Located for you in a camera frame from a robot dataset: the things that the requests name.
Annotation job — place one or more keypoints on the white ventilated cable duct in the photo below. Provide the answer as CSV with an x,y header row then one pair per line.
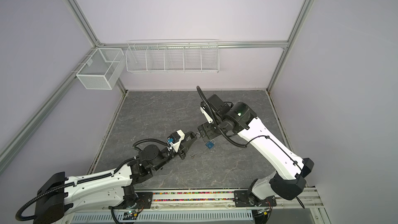
x,y
153,217

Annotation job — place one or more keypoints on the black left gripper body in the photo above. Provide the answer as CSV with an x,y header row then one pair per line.
x,y
180,152

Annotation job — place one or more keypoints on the white wire wall basket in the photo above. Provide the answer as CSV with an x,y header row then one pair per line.
x,y
173,56

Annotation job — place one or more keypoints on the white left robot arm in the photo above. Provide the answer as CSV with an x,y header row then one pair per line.
x,y
49,206

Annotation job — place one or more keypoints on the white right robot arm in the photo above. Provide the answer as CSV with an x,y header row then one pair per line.
x,y
242,127

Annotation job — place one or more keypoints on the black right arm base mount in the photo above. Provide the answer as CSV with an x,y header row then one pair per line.
x,y
243,198

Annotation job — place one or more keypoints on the blue padlock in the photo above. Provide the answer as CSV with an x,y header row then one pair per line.
x,y
210,144

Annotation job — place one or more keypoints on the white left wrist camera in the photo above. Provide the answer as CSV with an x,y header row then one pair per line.
x,y
175,139

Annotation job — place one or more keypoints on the aluminium frame corner post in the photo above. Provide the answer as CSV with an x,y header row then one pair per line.
x,y
82,22

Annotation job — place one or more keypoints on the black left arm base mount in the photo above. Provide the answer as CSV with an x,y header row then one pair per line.
x,y
138,200

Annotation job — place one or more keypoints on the aluminium front mounting rail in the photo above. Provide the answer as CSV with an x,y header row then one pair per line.
x,y
212,199

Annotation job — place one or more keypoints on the white mesh box basket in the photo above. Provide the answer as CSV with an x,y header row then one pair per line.
x,y
102,69

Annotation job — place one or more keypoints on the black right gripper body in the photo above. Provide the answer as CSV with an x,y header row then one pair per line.
x,y
212,130

